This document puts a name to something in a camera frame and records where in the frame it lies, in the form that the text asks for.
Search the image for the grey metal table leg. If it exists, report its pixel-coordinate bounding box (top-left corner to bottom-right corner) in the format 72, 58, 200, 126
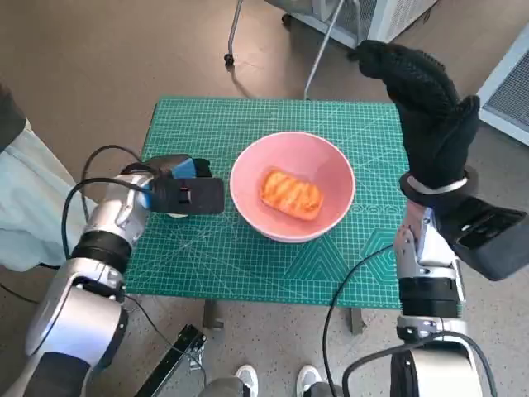
350, 306, 365, 335
203, 299, 225, 330

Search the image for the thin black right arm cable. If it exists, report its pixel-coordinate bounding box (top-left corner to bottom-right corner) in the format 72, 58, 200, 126
322, 243, 398, 397

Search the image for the white shoe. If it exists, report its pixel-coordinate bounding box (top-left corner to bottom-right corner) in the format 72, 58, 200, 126
297, 365, 322, 397
234, 364, 260, 397

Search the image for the green cutting mat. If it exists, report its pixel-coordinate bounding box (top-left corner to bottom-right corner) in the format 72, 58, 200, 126
123, 97, 414, 310

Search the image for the thin black floor cable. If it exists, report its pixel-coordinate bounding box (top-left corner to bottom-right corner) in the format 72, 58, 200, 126
123, 295, 207, 385

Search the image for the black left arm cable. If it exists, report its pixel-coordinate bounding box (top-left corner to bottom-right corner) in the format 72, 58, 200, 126
61, 144, 160, 260

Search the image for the black silver metal rail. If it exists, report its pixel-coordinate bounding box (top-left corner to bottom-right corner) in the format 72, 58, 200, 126
134, 324, 207, 397

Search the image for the grey metal chair frame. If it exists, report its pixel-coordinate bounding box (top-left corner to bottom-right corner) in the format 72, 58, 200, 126
224, 0, 365, 100

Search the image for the orange toasted toy bread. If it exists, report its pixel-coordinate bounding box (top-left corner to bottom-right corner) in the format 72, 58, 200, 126
259, 166, 324, 222

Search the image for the white appliance with grille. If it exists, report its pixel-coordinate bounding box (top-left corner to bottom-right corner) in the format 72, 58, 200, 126
264, 0, 441, 50

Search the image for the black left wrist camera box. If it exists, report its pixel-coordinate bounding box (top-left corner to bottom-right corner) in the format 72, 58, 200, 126
149, 176, 226, 216

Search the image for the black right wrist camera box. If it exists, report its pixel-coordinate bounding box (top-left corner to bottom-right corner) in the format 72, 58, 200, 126
433, 196, 528, 282

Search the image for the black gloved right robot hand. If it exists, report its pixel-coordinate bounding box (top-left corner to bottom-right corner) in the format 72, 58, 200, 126
346, 40, 481, 195

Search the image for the white vent unit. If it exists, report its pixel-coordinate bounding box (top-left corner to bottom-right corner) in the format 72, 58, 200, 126
477, 31, 529, 146

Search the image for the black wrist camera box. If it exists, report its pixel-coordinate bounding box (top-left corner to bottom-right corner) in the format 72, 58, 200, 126
433, 196, 528, 282
149, 176, 226, 216

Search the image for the pink bowl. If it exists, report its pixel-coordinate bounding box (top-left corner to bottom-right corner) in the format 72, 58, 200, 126
229, 131, 357, 244

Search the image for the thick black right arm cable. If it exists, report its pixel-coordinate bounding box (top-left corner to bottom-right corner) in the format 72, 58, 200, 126
341, 330, 499, 397

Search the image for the person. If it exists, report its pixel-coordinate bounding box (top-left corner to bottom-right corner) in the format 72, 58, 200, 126
0, 82, 90, 272

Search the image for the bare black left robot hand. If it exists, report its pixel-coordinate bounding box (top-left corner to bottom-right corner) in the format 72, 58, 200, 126
144, 153, 212, 179

